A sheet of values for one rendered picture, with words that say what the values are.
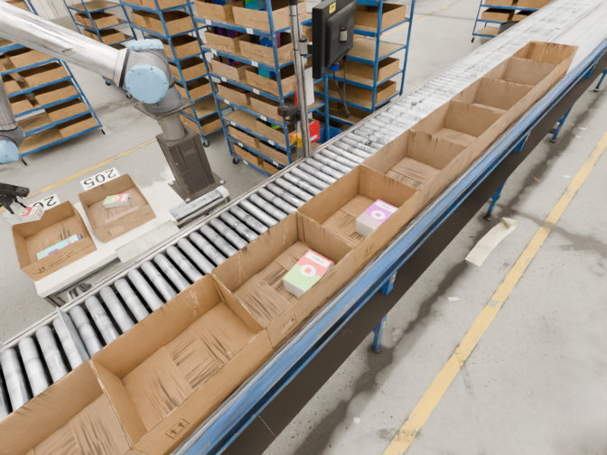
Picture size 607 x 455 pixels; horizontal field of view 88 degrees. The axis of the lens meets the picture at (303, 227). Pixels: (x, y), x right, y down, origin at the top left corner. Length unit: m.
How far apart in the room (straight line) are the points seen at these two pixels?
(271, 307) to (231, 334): 0.16
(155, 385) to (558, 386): 1.93
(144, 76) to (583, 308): 2.65
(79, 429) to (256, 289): 0.63
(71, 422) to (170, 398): 0.28
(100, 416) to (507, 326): 2.05
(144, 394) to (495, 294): 2.04
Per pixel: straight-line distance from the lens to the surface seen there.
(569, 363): 2.36
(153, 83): 1.48
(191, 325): 1.20
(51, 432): 1.27
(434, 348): 2.11
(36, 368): 1.62
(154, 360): 1.19
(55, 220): 2.20
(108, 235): 1.87
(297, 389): 1.31
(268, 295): 1.17
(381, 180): 1.40
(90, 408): 1.23
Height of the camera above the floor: 1.86
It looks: 45 degrees down
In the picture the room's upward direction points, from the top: 7 degrees counter-clockwise
